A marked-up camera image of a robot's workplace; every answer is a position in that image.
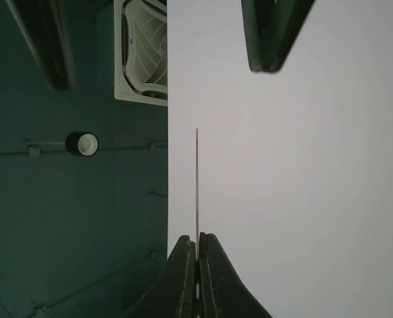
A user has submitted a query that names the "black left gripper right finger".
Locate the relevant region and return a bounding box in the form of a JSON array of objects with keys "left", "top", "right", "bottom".
[{"left": 199, "top": 233, "right": 271, "bottom": 318}]

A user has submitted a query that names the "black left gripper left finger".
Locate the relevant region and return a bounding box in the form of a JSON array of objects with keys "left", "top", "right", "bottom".
[{"left": 126, "top": 235, "right": 196, "bottom": 318}]

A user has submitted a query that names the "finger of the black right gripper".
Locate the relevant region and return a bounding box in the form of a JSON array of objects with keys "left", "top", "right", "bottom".
[{"left": 241, "top": 0, "right": 315, "bottom": 74}]

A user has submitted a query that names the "white ceiling air conditioner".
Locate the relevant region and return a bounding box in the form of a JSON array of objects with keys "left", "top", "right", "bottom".
[{"left": 113, "top": 0, "right": 168, "bottom": 107}]

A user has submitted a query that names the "round ceiling spotlight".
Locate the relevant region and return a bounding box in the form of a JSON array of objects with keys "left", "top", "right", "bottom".
[{"left": 64, "top": 131, "right": 99, "bottom": 157}]

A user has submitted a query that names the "dark ceiling beam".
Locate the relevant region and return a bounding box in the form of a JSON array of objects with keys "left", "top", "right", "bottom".
[{"left": 7, "top": 0, "right": 76, "bottom": 91}]

